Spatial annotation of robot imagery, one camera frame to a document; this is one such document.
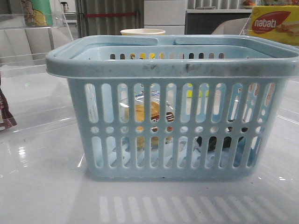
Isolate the yellow paper cup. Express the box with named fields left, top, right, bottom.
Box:
left=120, top=28, right=165, bottom=35

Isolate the light blue plastic basket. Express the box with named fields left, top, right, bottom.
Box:
left=46, top=35, right=299, bottom=179

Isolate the yellow nabati wafer box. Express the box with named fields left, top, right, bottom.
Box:
left=246, top=6, right=299, bottom=46

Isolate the dark tissue pack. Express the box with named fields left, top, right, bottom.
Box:
left=196, top=127, right=248, bottom=152

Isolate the dark red snack packet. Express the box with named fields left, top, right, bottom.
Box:
left=0, top=90, right=17, bottom=131

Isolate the white drawer cabinet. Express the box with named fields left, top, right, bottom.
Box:
left=143, top=0, right=187, bottom=35

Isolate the clear acrylic stand right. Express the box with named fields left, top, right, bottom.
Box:
left=239, top=14, right=252, bottom=35

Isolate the green yellow cartoon can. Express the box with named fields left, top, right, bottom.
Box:
left=21, top=0, right=53, bottom=27

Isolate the packaged toast bread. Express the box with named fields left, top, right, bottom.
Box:
left=119, top=91, right=175, bottom=152

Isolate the clear acrylic shelf left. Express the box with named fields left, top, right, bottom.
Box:
left=0, top=12, right=75, bottom=133

